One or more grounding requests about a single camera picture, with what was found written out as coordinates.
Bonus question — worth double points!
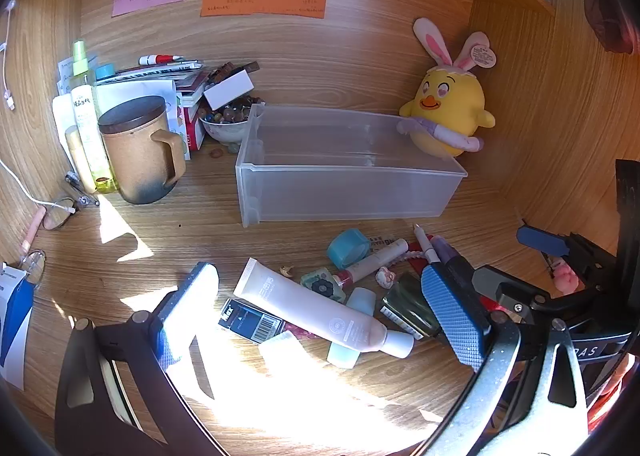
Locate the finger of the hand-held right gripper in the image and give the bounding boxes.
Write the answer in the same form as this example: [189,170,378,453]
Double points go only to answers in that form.
[516,223,623,287]
[470,263,601,327]

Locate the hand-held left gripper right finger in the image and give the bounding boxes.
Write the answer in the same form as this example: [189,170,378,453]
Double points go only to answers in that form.
[415,266,591,456]

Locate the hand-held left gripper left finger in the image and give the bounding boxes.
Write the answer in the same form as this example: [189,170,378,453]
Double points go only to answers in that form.
[55,261,236,456]

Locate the dark green bottle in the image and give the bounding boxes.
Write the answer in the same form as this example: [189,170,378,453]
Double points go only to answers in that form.
[380,272,441,339]

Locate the black and blue staple box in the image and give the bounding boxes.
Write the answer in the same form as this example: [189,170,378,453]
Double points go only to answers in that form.
[218,298,286,345]

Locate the purple tube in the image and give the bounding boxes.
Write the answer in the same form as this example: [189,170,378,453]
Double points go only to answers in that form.
[430,235,458,264]

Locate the white pen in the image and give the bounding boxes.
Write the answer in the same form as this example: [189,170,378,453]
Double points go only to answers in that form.
[412,223,436,267]

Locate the light blue small tube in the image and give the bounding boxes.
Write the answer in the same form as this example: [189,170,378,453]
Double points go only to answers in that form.
[327,287,377,369]

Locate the white tube with red cap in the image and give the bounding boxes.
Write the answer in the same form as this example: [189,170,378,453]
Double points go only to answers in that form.
[332,238,410,287]

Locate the white cream tube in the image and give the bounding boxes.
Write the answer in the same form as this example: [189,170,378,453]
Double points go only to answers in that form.
[233,257,416,359]

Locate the teal tape roll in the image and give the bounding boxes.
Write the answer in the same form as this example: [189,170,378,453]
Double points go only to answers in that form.
[327,228,371,271]

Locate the clear plastic storage box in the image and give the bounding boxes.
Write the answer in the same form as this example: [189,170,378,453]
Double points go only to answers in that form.
[235,103,468,228]

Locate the pink paw toy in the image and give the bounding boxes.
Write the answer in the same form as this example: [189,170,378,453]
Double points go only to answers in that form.
[547,256,581,293]

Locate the brown ceramic mug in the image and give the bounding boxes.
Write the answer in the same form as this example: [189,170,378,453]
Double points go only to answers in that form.
[97,96,187,205]

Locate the eyeglasses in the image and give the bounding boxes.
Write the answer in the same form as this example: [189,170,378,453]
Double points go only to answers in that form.
[19,196,78,284]

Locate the yellow chick plush toy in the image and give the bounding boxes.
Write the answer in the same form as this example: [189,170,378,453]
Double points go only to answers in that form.
[397,17,498,159]

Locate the pink pen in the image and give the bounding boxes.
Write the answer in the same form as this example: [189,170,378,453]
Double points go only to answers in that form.
[20,208,46,253]

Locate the blue and white carton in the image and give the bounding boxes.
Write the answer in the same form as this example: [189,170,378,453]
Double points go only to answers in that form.
[0,261,36,392]

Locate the cream plastic bottle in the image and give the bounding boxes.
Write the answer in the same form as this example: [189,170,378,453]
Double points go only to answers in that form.
[65,126,96,194]

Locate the dark wooden mug lid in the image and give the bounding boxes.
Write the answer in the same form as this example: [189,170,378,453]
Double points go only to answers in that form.
[97,96,168,134]

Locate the small white box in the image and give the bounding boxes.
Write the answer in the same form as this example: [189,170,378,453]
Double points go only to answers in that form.
[202,70,253,111]

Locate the yellow-green spray bottle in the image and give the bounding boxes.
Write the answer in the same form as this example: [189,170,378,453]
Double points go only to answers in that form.
[70,40,113,194]

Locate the stack of books and papers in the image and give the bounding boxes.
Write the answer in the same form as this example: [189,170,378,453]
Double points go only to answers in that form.
[95,60,211,151]

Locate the white squeeze pouch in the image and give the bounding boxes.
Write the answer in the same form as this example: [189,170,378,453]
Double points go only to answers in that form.
[52,96,81,161]

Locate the orange paper note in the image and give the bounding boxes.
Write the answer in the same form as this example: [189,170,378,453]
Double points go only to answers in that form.
[200,0,329,19]

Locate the white charging cable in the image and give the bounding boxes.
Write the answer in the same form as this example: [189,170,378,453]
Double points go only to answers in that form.
[0,158,78,214]

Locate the white hanging cable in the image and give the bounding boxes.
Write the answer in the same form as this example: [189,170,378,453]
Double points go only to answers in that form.
[0,0,18,111]

